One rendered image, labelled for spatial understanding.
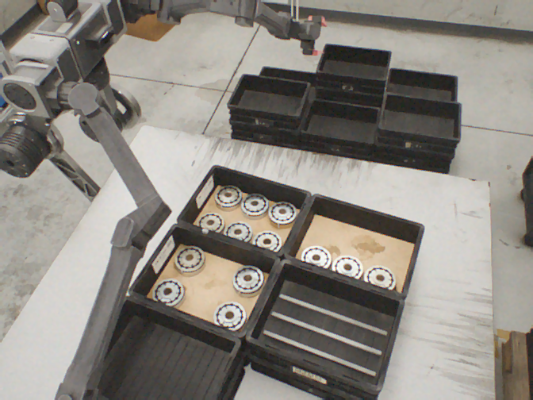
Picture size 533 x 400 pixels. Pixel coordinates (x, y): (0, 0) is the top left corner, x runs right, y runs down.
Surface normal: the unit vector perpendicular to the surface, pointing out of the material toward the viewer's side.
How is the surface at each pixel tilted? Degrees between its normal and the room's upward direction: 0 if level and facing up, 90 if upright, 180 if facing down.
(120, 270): 23
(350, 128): 0
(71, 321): 0
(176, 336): 0
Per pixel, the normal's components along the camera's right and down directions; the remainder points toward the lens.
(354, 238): -0.04, -0.65
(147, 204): -0.12, -0.36
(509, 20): -0.26, 0.74
